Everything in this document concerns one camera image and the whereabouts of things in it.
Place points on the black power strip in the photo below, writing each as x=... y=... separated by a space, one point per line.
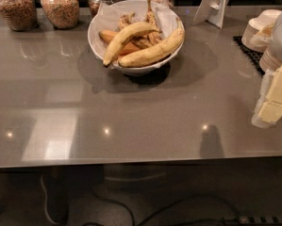
x=253 y=221

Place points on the glass jar of grains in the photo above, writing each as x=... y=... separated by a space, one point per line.
x=19 y=15
x=62 y=14

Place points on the glass jar of grains left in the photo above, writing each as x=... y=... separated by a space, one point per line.
x=19 y=15

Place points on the white standing sign holder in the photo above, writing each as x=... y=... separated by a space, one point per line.
x=211 y=11

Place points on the white ceramic bowl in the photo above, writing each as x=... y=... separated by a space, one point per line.
x=142 y=70

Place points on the large yellow banana front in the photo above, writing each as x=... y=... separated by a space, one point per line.
x=155 y=53

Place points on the long yellow banana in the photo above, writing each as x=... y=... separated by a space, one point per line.
x=125 y=36

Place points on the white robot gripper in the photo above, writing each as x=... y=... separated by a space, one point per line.
x=270 y=114

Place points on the orange ripe banana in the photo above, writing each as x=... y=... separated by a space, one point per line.
x=107 y=36

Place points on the black rubber mat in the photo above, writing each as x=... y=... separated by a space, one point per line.
x=253 y=56

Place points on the small spotted banana back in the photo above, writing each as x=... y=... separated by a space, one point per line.
x=125 y=20

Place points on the white paper bowl liner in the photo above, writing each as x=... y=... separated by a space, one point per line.
x=108 y=16

